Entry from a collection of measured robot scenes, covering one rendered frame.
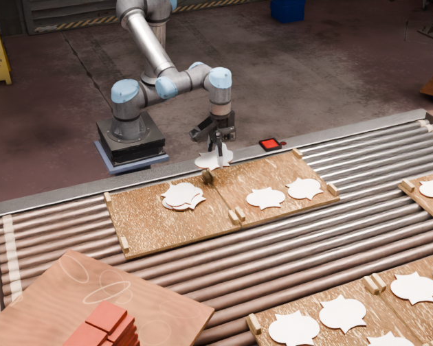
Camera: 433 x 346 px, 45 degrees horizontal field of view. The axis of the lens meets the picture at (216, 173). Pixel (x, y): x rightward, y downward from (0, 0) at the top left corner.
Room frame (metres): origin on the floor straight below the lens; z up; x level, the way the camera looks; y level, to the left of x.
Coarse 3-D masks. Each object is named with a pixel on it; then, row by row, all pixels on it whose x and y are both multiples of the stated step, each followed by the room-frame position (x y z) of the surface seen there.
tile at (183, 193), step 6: (174, 186) 1.61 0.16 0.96; (180, 186) 1.61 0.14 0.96; (186, 186) 1.61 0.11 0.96; (192, 186) 1.61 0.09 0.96; (168, 192) 1.57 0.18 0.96; (174, 192) 1.57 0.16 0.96; (180, 192) 1.57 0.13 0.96; (186, 192) 1.57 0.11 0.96; (192, 192) 1.57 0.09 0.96; (198, 192) 1.57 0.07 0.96; (168, 198) 1.53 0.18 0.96; (174, 198) 1.53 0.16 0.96; (180, 198) 1.53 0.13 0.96; (186, 198) 1.53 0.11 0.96; (192, 198) 1.54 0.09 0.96; (168, 204) 1.50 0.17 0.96; (174, 204) 1.50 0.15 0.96; (180, 204) 1.50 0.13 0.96
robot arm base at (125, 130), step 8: (120, 120) 1.96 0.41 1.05; (128, 120) 1.95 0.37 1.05; (136, 120) 1.97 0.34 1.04; (112, 128) 1.98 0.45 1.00; (120, 128) 1.95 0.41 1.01; (128, 128) 1.95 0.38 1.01; (136, 128) 1.96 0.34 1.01; (144, 128) 2.00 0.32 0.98; (120, 136) 1.94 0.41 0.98; (128, 136) 1.94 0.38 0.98; (136, 136) 1.95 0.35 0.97
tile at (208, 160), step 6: (204, 156) 1.67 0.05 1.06; (210, 156) 1.67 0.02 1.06; (198, 162) 1.63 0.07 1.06; (204, 162) 1.63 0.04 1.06; (210, 162) 1.63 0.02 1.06; (216, 162) 1.62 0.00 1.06; (228, 162) 1.63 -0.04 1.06; (204, 168) 1.60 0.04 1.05; (210, 168) 1.59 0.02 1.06; (216, 168) 1.59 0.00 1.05
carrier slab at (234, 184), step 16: (272, 160) 1.82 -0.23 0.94; (288, 160) 1.82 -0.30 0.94; (224, 176) 1.70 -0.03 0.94; (240, 176) 1.70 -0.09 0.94; (256, 176) 1.70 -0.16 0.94; (272, 176) 1.70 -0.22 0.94; (288, 176) 1.70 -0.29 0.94; (304, 176) 1.70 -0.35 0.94; (224, 192) 1.60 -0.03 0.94; (240, 192) 1.60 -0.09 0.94; (240, 208) 1.50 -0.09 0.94; (256, 208) 1.50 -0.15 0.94; (272, 208) 1.50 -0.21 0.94; (288, 208) 1.50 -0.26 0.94; (304, 208) 1.51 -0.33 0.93; (240, 224) 1.43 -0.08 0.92
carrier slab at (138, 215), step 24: (144, 192) 1.60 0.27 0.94; (216, 192) 1.60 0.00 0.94; (120, 216) 1.46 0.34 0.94; (144, 216) 1.46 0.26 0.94; (168, 216) 1.46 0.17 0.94; (192, 216) 1.46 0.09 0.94; (216, 216) 1.46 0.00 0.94; (120, 240) 1.33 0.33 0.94; (144, 240) 1.33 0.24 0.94; (168, 240) 1.33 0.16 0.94; (192, 240) 1.34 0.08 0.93
